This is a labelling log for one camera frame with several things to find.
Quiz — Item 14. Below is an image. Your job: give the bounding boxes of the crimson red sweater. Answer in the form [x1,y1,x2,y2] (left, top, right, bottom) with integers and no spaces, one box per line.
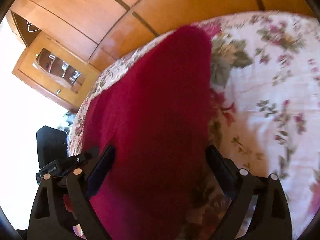
[82,26,211,239]

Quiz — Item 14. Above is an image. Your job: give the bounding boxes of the person's left hand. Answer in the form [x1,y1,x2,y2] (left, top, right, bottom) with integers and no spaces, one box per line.
[63,194,86,239]

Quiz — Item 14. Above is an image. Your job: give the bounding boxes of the wooden glass-door cabinet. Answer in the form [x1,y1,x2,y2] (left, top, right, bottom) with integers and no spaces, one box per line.
[12,32,100,113]

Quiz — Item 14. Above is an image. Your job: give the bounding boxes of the wooden wardrobe panelling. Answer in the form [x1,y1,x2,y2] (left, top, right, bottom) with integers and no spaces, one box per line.
[10,0,313,66]

